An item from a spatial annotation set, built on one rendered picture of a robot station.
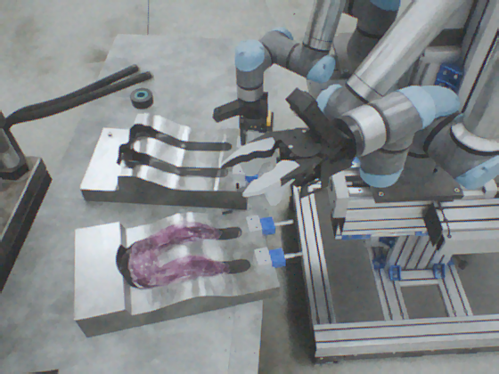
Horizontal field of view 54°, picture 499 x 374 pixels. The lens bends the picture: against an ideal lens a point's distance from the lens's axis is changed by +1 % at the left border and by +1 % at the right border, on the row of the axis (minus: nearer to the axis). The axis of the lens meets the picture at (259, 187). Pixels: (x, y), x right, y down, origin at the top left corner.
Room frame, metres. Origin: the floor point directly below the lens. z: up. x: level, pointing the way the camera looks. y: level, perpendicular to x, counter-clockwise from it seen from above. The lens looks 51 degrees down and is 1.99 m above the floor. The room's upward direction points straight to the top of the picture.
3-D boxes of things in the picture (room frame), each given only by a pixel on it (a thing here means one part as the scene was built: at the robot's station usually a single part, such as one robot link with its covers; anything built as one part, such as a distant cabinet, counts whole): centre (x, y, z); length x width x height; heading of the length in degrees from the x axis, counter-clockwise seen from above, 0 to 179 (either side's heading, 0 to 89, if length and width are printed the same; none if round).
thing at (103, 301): (0.65, 0.22, 0.86); 0.50 x 0.26 x 0.11; 103
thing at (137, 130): (1.01, 0.26, 0.92); 0.35 x 0.16 x 0.09; 86
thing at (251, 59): (1.05, 0.02, 1.21); 0.09 x 0.08 x 0.11; 143
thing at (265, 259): (0.67, -0.06, 0.86); 0.13 x 0.05 x 0.05; 103
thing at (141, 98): (1.36, 0.43, 0.82); 0.08 x 0.08 x 0.04
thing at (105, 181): (1.02, 0.28, 0.87); 0.50 x 0.26 x 0.14; 86
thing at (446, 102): (0.84, -0.40, 1.20); 0.13 x 0.12 x 0.14; 30
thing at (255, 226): (0.78, -0.03, 0.86); 0.13 x 0.05 x 0.05; 103
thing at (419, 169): (0.85, -0.39, 1.09); 0.15 x 0.15 x 0.10
